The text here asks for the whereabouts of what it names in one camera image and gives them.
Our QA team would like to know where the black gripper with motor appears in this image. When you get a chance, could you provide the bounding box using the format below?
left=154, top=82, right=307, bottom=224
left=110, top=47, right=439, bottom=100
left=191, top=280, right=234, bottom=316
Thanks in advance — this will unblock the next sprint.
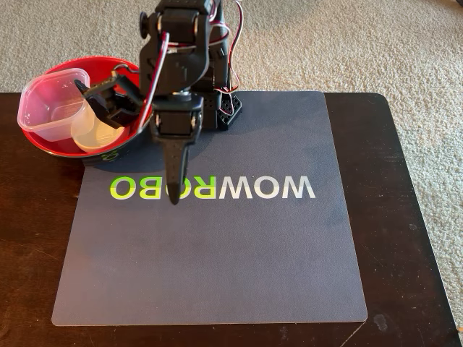
left=148, top=94, right=205, bottom=206

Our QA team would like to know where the small white round dish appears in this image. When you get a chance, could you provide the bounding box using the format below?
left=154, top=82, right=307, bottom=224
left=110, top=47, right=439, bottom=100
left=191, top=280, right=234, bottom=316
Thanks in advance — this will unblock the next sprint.
left=70, top=111, right=126, bottom=153

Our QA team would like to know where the black printed motor mount part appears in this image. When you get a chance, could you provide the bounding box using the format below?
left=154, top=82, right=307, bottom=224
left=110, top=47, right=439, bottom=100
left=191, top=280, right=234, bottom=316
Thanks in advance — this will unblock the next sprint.
left=73, top=78, right=144, bottom=130

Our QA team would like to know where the clear plastic food container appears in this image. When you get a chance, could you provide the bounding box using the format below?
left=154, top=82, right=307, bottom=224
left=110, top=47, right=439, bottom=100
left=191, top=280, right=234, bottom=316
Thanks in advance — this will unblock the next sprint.
left=17, top=67, right=97, bottom=143

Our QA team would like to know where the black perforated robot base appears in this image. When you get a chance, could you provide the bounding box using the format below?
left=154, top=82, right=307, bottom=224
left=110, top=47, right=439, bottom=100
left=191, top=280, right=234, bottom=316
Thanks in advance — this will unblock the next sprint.
left=200, top=90, right=242, bottom=132

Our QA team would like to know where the red bowl with black outside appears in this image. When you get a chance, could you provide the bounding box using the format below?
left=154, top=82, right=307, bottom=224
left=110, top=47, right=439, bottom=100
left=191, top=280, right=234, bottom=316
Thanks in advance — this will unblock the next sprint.
left=20, top=56, right=155, bottom=169

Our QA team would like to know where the grey WOWROBO mat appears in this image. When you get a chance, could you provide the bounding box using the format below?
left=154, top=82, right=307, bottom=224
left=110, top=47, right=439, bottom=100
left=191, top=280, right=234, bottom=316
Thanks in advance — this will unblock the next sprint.
left=50, top=90, right=369, bottom=328

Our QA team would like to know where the red white servo cable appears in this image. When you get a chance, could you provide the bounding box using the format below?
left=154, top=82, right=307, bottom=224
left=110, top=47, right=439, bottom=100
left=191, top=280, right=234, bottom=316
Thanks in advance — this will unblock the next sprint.
left=139, top=21, right=231, bottom=129
left=208, top=0, right=244, bottom=93

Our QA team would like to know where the wrist camera board with mount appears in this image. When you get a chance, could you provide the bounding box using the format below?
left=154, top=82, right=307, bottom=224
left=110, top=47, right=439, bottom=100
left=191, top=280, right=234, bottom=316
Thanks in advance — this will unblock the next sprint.
left=89, top=69, right=144, bottom=109

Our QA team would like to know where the thin black camera cable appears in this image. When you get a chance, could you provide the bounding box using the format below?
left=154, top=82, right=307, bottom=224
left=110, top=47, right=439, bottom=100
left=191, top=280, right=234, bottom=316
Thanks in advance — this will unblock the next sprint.
left=112, top=62, right=141, bottom=74

